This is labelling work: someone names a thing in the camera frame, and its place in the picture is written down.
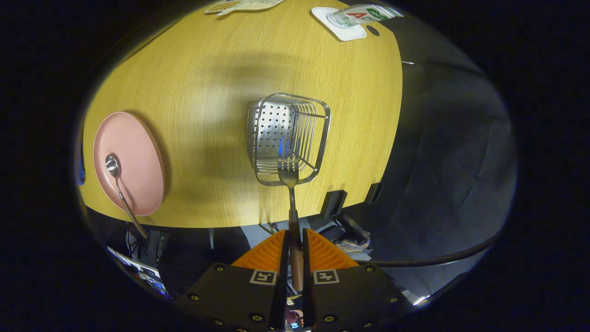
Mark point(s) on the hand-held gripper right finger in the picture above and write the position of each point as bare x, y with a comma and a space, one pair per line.
308, 286

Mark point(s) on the black table clamp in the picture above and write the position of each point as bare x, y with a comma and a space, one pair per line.
372, 193
333, 203

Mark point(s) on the white plastic bottle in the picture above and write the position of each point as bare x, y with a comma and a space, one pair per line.
364, 14

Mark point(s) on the lit screen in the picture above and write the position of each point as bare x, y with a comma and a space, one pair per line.
143, 274

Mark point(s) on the white coaster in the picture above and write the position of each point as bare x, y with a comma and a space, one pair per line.
355, 33

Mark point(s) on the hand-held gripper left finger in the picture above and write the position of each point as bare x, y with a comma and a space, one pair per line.
282, 286

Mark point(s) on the black tripod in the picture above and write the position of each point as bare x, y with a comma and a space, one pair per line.
138, 244

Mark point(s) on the pink plate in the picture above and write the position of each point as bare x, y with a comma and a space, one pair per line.
138, 152

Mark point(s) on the white divided dish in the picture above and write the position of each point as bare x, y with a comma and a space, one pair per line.
258, 5

